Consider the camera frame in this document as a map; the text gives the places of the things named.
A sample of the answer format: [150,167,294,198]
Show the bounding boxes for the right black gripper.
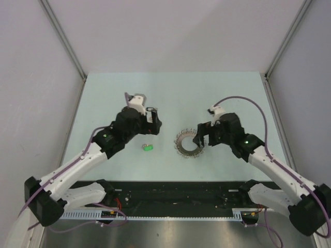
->
[192,120,232,149]

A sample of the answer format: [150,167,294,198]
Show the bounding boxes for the green key tag with key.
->
[142,144,154,151]

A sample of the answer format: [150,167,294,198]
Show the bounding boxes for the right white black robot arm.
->
[193,108,330,236]

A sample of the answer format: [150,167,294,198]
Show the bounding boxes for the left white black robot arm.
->
[24,107,162,227]

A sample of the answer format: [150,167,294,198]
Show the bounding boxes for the black key tag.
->
[146,107,158,112]

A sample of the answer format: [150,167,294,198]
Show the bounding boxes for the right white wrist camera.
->
[207,105,226,123]

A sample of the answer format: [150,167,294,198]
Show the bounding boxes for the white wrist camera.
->
[125,92,146,116]
[207,105,226,123]

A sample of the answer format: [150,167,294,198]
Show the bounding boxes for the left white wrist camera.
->
[125,92,146,116]

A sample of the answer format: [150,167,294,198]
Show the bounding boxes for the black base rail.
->
[77,180,262,211]

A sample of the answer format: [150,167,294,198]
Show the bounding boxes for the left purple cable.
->
[18,92,129,235]

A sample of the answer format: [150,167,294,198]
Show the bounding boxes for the purple cable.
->
[213,96,331,248]
[18,92,129,235]

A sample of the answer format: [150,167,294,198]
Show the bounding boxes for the white slotted cable duct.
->
[62,208,257,222]

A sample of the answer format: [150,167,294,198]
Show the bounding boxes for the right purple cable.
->
[213,96,331,248]

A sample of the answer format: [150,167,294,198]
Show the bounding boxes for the right aluminium frame post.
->
[264,0,314,80]

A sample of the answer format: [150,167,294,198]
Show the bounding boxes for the aluminium frame post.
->
[264,0,314,80]
[38,0,87,81]

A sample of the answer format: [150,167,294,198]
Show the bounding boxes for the left aluminium frame post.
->
[38,0,87,81]

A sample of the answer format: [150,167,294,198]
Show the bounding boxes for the aluminium side rail right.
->
[262,74,321,248]

